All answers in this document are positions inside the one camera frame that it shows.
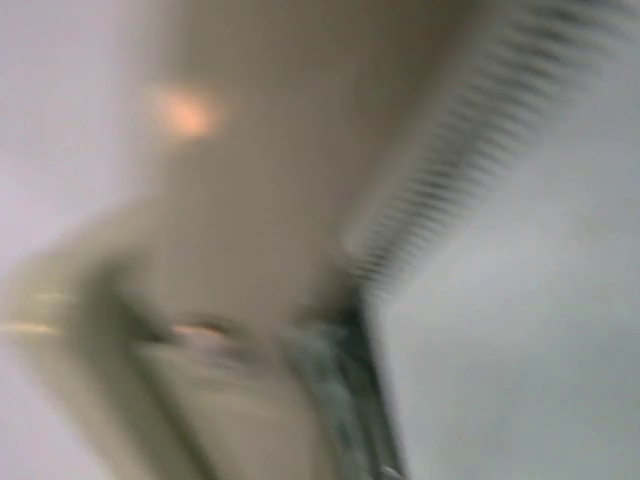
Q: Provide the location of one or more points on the beige black stapler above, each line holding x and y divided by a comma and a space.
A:
350, 240

